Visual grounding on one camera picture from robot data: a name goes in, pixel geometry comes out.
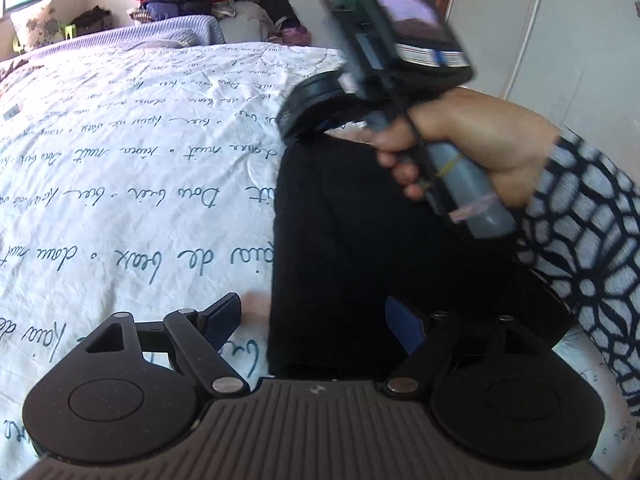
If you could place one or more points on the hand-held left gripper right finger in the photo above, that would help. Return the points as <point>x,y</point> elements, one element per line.
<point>405,325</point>

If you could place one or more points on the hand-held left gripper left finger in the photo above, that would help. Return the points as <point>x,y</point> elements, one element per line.
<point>225,317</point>

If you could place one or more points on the black pants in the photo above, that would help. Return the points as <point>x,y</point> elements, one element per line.
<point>350,240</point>

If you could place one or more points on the person's right hand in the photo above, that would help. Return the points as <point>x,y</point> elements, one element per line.
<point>490,130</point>

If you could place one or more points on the purple cloth item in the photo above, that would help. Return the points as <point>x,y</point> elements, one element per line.
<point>295,36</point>

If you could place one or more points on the black bag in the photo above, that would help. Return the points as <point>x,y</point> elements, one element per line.
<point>280,10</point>

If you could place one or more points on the grey cloth bundle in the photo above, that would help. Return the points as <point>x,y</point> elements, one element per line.
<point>242,22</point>

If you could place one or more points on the white script-printed bedsheet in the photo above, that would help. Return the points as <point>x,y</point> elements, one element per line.
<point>125,160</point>

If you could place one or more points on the white floral wardrobe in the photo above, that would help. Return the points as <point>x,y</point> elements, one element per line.
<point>575,25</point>

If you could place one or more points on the purple jacket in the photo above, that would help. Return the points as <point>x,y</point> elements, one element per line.
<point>175,10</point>

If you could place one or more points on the lavender knit blanket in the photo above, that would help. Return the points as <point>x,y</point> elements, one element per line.
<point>150,32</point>

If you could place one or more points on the dark bag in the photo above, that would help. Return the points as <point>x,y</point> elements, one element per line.
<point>92,19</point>

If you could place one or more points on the floral pillow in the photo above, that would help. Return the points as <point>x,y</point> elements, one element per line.
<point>37,22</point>

